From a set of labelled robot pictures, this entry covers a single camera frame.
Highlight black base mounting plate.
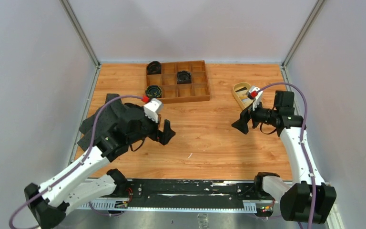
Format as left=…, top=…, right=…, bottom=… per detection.
left=94, top=178, right=285, bottom=211

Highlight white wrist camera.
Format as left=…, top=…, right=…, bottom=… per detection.
left=143, top=98, right=163, bottom=123
left=246, top=85, right=263, bottom=111

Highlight credit cards in tray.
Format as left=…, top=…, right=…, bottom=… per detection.
left=235, top=87, right=253, bottom=107

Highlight black coiled belt top-left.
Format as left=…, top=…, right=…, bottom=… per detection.
left=146, top=61, right=162, bottom=75

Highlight dark grey dotted cloth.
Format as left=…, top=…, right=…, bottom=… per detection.
left=77, top=99, right=131, bottom=151

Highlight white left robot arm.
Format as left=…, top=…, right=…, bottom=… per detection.
left=24, top=99, right=175, bottom=229

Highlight wooden compartment tray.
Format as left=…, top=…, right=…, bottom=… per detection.
left=145, top=60, right=211, bottom=104

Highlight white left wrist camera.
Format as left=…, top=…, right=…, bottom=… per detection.
left=143, top=98, right=163, bottom=123

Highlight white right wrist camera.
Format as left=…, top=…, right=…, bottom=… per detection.
left=246, top=85, right=263, bottom=111

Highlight yellow oval card tray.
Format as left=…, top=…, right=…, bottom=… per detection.
left=232, top=82, right=258, bottom=110

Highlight black-green coiled belt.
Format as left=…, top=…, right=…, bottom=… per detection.
left=145, top=85, right=162, bottom=99

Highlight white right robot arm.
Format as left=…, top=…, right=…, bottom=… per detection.
left=232, top=88, right=337, bottom=224

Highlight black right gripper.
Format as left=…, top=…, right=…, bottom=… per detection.
left=232, top=96, right=278, bottom=134

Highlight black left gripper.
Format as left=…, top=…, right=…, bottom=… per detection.
left=129, top=105, right=175, bottom=144

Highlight black coiled belt middle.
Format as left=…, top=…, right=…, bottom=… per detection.
left=176, top=70, right=192, bottom=84

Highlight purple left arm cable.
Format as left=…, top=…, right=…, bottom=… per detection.
left=9, top=94, right=150, bottom=229

